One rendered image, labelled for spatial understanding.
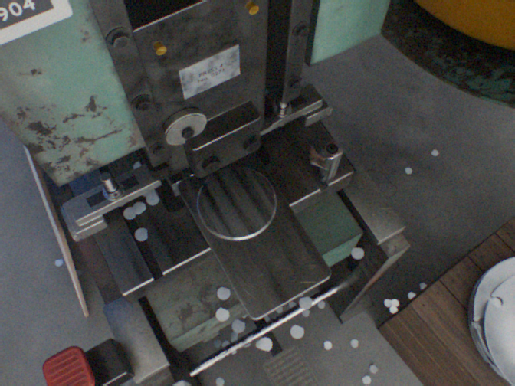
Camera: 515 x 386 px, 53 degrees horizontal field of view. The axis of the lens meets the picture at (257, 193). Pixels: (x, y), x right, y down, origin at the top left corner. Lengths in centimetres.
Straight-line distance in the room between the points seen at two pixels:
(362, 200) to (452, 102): 103
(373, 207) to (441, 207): 79
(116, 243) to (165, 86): 40
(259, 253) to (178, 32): 39
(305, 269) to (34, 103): 48
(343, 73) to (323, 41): 136
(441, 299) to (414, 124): 77
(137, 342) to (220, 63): 52
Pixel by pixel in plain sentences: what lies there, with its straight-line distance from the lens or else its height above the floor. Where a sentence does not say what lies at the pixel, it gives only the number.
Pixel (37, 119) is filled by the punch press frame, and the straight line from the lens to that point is 46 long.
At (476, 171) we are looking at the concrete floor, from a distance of 186.
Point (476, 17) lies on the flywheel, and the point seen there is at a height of 104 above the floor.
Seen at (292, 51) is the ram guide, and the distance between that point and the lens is 57.
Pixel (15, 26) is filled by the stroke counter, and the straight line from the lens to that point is 33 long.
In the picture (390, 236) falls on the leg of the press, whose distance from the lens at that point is 98.
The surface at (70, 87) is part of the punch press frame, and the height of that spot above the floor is 119.
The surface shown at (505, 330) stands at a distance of 128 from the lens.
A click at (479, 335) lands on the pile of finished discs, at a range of 125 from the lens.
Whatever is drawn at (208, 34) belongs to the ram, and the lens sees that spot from 54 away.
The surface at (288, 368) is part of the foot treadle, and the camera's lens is 138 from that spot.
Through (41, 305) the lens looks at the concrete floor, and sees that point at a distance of 168.
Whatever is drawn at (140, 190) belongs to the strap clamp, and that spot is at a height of 75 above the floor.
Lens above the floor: 154
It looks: 66 degrees down
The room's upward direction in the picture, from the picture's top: 1 degrees clockwise
